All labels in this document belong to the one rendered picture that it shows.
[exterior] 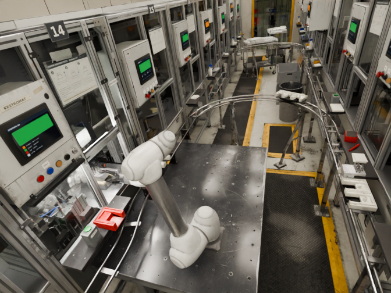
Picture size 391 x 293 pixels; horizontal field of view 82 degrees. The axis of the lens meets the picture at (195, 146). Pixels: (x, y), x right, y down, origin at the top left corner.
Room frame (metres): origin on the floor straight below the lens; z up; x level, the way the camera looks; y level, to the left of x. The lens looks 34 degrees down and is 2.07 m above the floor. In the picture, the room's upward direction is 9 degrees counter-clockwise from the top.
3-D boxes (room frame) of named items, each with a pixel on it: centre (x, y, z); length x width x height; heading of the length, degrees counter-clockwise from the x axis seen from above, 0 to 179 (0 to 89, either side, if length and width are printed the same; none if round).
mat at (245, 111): (5.53, -1.56, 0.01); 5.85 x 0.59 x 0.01; 158
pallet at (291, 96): (2.63, -1.28, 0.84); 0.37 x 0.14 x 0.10; 36
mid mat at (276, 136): (2.95, -1.35, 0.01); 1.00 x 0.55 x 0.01; 158
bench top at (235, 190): (1.38, 0.04, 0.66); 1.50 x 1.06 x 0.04; 158
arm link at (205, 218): (0.95, 0.01, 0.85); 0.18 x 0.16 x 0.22; 139
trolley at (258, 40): (6.32, -2.11, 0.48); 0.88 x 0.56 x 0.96; 86
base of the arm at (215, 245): (0.97, -0.01, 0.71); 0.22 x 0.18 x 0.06; 158
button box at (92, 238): (0.89, 0.70, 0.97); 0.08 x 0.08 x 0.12; 68
